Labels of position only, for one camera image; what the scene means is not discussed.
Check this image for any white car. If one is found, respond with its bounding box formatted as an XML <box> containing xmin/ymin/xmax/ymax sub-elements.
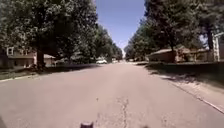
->
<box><xmin>95</xmin><ymin>58</ymin><xmax>108</xmax><ymax>65</ymax></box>

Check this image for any grey asphalt road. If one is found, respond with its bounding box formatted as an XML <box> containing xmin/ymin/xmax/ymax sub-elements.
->
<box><xmin>0</xmin><ymin>61</ymin><xmax>224</xmax><ymax>128</ymax></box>

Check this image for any low brown house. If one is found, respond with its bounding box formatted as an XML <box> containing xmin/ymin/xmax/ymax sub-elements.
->
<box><xmin>146</xmin><ymin>46</ymin><xmax>214</xmax><ymax>64</ymax></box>

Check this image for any robot's own part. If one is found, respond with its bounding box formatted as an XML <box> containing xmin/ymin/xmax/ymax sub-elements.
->
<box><xmin>80</xmin><ymin>121</ymin><xmax>95</xmax><ymax>128</ymax></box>

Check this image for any row of trees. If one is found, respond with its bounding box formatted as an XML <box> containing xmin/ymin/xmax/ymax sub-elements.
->
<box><xmin>0</xmin><ymin>0</ymin><xmax>124</xmax><ymax>70</ymax></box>
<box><xmin>123</xmin><ymin>0</ymin><xmax>224</xmax><ymax>63</ymax></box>

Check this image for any pale concrete roadside strip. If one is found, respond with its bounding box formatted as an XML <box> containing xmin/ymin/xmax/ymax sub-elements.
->
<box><xmin>146</xmin><ymin>66</ymin><xmax>224</xmax><ymax>115</ymax></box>

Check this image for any house with pale walls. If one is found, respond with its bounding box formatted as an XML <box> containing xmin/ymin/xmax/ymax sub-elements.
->
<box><xmin>0</xmin><ymin>46</ymin><xmax>56</xmax><ymax>70</ymax></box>

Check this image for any shaded grass verge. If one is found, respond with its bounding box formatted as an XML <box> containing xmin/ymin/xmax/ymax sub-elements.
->
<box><xmin>0</xmin><ymin>63</ymin><xmax>101</xmax><ymax>82</ymax></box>

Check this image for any white building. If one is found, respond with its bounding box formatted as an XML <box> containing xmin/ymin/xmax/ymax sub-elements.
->
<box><xmin>212</xmin><ymin>31</ymin><xmax>224</xmax><ymax>63</ymax></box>

